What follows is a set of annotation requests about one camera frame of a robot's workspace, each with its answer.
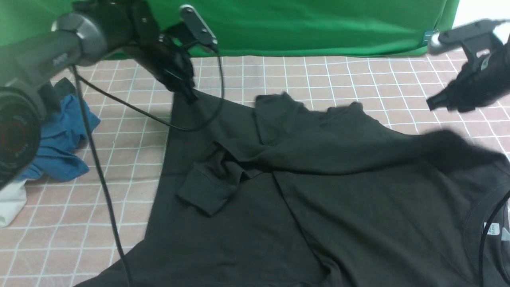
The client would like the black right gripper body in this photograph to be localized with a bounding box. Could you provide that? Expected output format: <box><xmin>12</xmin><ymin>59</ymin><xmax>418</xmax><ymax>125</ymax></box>
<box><xmin>426</xmin><ymin>44</ymin><xmax>510</xmax><ymax>113</ymax></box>

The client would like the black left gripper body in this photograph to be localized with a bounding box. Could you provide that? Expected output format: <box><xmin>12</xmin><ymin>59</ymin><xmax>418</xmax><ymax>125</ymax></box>
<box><xmin>127</xmin><ymin>34</ymin><xmax>198</xmax><ymax>105</ymax></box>

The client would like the dark teal-gray garment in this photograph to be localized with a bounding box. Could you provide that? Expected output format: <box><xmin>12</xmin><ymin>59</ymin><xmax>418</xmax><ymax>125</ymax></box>
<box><xmin>38</xmin><ymin>77</ymin><xmax>77</xmax><ymax>115</ymax></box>

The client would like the dark gray long-sleeve top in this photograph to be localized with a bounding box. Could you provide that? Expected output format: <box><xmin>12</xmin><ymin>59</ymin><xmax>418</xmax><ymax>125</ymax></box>
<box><xmin>79</xmin><ymin>93</ymin><xmax>509</xmax><ymax>287</ymax></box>

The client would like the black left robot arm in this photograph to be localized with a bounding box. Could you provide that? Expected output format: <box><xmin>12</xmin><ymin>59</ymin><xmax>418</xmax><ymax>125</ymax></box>
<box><xmin>1</xmin><ymin>0</ymin><xmax>217</xmax><ymax>187</ymax></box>

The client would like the blue binder clip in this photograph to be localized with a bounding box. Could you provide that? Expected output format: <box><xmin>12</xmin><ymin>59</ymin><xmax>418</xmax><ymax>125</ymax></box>
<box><xmin>422</xmin><ymin>31</ymin><xmax>441</xmax><ymax>47</ymax></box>

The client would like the green backdrop cloth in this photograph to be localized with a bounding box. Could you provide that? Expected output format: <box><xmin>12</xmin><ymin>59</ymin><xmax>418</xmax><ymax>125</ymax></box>
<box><xmin>0</xmin><ymin>0</ymin><xmax>460</xmax><ymax>58</ymax></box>

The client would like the blue garment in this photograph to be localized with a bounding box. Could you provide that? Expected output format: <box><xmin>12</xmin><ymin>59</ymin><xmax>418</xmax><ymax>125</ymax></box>
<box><xmin>16</xmin><ymin>94</ymin><xmax>89</xmax><ymax>181</ymax></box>

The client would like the pink checkered tablecloth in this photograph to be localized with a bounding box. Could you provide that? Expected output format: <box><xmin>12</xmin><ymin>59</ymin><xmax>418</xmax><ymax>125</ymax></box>
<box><xmin>0</xmin><ymin>51</ymin><xmax>510</xmax><ymax>287</ymax></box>

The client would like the white garment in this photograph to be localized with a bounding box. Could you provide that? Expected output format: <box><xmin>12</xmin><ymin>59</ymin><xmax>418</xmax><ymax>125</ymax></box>
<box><xmin>0</xmin><ymin>179</ymin><xmax>27</xmax><ymax>228</ymax></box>

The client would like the black left camera cable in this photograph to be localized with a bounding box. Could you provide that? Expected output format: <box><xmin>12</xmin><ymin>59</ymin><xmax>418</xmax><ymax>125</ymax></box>
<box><xmin>70</xmin><ymin>46</ymin><xmax>226</xmax><ymax>287</ymax></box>

